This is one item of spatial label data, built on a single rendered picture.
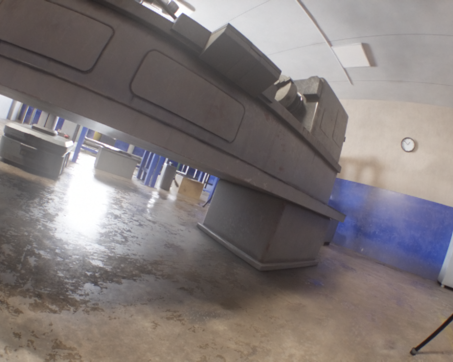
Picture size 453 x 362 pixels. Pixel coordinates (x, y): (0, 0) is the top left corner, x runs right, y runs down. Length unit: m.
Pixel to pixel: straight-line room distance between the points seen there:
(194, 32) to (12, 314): 0.92
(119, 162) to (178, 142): 2.29
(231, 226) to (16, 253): 1.14
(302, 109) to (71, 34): 1.37
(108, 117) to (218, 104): 0.45
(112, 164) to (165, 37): 2.22
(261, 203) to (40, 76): 1.14
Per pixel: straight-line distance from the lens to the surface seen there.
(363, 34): 3.99
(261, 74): 0.84
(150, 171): 2.83
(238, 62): 0.80
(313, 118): 1.44
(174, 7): 1.15
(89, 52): 0.72
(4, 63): 0.60
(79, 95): 0.53
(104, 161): 2.80
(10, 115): 6.64
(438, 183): 4.61
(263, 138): 1.00
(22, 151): 1.60
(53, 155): 1.54
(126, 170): 2.87
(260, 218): 1.19
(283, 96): 1.39
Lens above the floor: 0.37
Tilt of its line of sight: 1 degrees up
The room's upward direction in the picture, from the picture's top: 20 degrees clockwise
